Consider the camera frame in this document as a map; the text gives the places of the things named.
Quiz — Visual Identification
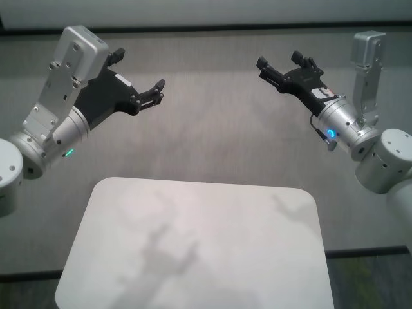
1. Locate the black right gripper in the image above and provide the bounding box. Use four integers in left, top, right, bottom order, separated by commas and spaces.
256, 50, 346, 116

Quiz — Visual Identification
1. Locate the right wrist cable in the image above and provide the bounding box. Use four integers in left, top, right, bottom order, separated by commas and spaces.
310, 114, 337, 151

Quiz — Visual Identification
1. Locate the white foam board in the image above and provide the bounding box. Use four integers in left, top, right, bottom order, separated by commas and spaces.
0, 0, 412, 32

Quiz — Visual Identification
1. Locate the black horizontal partition rail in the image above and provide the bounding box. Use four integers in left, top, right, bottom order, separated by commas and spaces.
0, 24, 412, 37

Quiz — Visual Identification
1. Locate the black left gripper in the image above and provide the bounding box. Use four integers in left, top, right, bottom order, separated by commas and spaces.
74, 47, 167, 132

